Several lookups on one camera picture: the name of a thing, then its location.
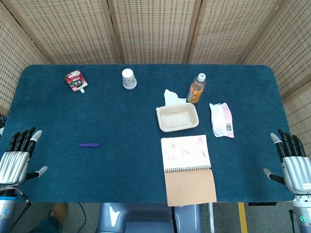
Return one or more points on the red jelly drink pouch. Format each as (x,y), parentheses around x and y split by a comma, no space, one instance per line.
(76,81)

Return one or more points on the blue jeans leg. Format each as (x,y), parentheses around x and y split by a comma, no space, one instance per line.
(46,227)

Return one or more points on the dark blue felt table cover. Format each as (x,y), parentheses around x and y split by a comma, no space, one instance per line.
(109,121)

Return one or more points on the spiral sketchbook with red drawings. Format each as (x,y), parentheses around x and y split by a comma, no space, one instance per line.
(187,170)

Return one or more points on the beige rectangular food container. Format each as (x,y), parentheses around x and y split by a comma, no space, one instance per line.
(177,119)

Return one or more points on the white pink snack package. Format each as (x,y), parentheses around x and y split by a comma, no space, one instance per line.
(222,120)

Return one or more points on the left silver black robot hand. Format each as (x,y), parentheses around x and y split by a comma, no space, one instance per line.
(13,165)

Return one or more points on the metal table leg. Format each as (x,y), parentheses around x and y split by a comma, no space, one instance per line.
(211,217)

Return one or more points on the woven bamboo folding screen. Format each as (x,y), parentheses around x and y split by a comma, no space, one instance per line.
(155,29)

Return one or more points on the purple pen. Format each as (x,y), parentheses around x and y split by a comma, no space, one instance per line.
(89,145)

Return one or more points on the white paper cup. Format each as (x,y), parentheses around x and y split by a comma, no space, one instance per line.
(128,78)

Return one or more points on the orange drink plastic bottle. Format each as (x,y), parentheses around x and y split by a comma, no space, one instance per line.
(195,91)

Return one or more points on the crumpled white tissue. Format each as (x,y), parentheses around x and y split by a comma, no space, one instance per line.
(170,98)

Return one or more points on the grey blue robot torso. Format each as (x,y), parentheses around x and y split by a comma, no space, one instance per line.
(145,218)

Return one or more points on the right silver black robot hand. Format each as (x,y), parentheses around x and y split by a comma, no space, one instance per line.
(297,172)

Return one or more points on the brown shoe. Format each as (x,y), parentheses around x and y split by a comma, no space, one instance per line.
(59,212)

